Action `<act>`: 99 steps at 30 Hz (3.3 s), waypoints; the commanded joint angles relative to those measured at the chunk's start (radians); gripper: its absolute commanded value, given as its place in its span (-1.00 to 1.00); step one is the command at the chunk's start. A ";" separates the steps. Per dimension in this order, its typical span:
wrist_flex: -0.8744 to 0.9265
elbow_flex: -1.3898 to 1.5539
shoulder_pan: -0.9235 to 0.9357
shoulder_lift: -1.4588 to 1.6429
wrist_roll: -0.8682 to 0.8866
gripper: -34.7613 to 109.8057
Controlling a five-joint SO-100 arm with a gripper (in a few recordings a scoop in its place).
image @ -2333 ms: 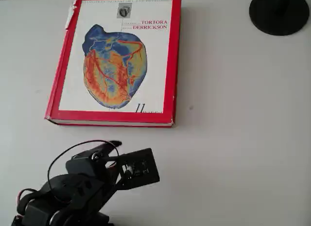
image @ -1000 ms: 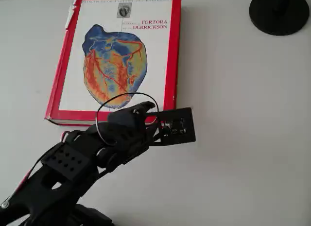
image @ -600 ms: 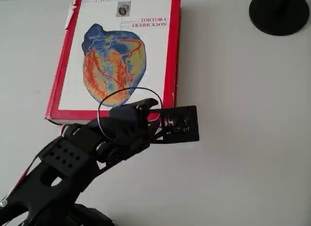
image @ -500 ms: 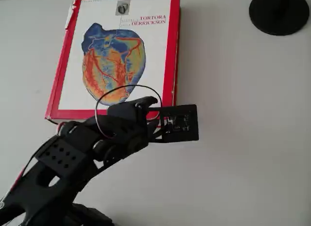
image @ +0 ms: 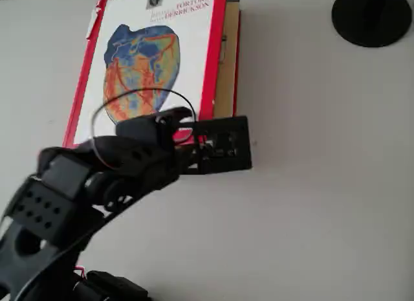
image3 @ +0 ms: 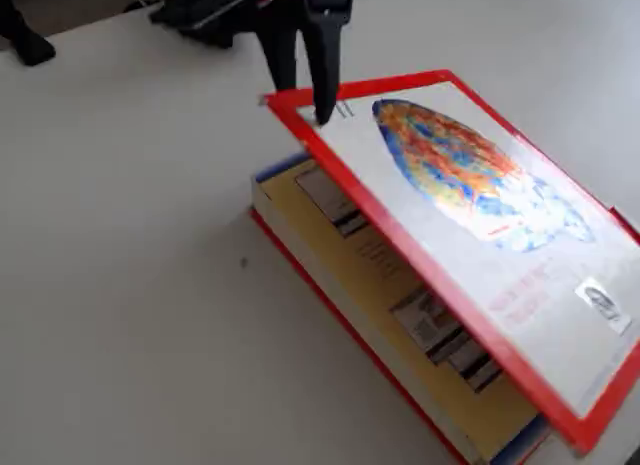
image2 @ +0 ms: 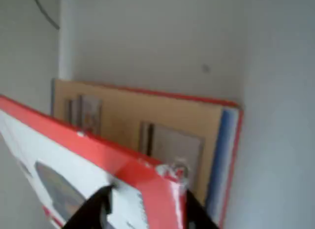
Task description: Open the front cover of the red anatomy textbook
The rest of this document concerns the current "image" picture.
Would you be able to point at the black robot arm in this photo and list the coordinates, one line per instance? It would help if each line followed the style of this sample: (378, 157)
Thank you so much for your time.
(48, 197)

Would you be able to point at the red anatomy textbook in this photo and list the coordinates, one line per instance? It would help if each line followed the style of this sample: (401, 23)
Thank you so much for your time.
(142, 39)

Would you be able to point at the black gripper camera mount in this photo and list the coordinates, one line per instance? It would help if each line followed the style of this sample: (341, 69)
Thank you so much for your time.
(223, 145)

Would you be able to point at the black round stand base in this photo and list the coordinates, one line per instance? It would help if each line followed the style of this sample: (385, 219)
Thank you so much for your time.
(368, 26)

